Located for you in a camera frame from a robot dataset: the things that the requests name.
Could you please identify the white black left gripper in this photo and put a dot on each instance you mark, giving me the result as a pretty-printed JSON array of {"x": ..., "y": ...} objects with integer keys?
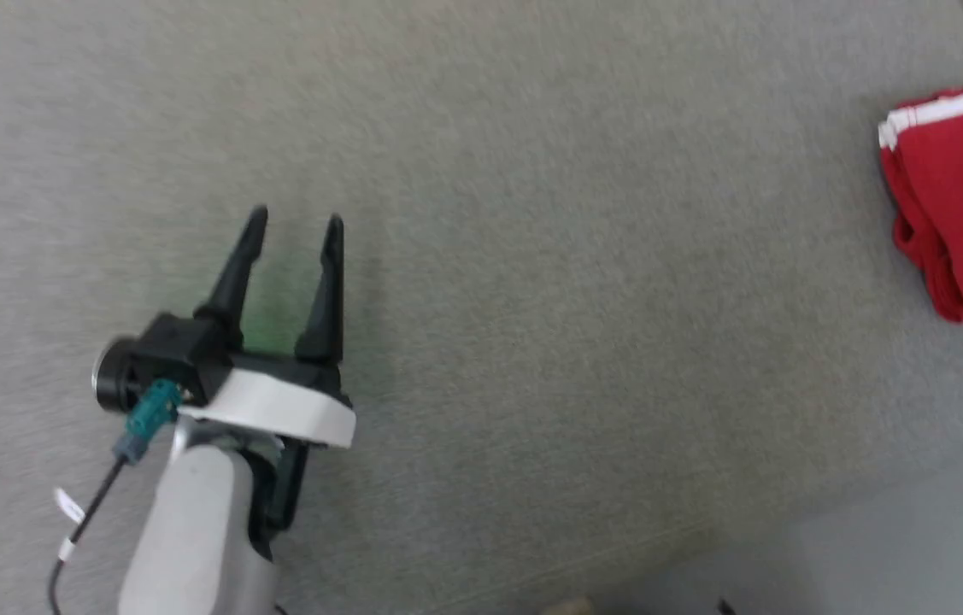
[{"x": 276, "y": 406}]

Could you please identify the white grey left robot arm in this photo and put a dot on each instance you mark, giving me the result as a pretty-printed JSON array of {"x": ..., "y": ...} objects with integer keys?
[{"x": 190, "y": 538}]

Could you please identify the grey-green fabric sofa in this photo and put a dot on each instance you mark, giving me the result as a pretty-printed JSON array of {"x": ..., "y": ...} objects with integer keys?
[{"x": 532, "y": 282}]

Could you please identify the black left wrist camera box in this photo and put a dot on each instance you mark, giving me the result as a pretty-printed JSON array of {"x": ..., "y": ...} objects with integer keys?
[{"x": 182, "y": 350}]

